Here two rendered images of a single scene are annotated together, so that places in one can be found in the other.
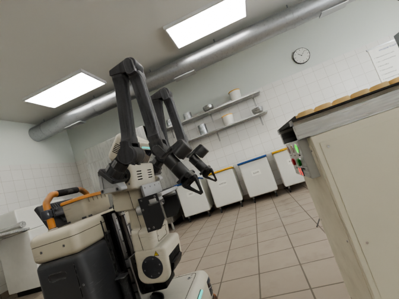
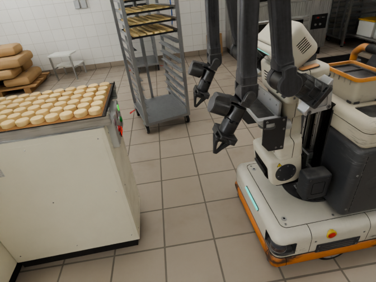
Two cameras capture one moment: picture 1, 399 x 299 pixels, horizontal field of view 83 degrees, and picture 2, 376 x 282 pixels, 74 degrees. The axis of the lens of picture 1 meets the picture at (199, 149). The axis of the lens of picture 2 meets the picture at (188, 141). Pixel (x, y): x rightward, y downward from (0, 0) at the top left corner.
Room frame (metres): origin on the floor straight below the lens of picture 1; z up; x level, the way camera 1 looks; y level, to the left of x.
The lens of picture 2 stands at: (2.06, -0.33, 1.32)
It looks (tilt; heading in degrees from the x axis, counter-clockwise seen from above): 33 degrees down; 164
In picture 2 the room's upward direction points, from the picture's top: 7 degrees counter-clockwise
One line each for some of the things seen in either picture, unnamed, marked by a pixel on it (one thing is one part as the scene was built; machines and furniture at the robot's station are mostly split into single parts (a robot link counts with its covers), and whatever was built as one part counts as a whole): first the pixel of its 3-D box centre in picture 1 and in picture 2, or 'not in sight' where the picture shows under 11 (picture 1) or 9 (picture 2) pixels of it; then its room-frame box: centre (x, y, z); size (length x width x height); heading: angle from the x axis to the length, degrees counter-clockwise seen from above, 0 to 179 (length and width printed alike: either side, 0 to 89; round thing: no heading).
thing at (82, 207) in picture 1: (88, 206); (352, 81); (1.26, 0.69, 0.87); 0.23 x 0.15 x 0.11; 170
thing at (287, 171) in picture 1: (293, 167); not in sight; (4.25, -1.52, 0.39); 0.64 x 0.54 x 0.77; 165
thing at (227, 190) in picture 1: (226, 188); not in sight; (4.53, -0.25, 0.39); 0.64 x 0.54 x 0.77; 169
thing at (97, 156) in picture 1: (136, 185); not in sight; (4.77, 1.49, 1.02); 1.40 x 0.91 x 2.05; 78
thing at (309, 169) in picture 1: (300, 158); (115, 122); (0.90, -0.36, 0.77); 0.24 x 0.04 x 0.14; 170
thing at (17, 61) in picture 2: not in sight; (13, 59); (-2.96, -1.78, 0.49); 0.72 x 0.42 x 0.15; 173
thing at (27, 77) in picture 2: not in sight; (23, 76); (-2.99, -1.76, 0.19); 0.72 x 0.42 x 0.15; 172
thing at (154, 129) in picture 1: (146, 108); (212, 17); (0.95, 0.16, 1.18); 0.11 x 0.06 x 0.43; 169
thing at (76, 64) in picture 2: not in sight; (67, 64); (-3.08, -1.01, 0.23); 0.44 x 0.44 x 0.46; 70
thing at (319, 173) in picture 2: (160, 262); (288, 172); (1.27, 0.40, 0.45); 0.28 x 0.27 x 0.25; 170
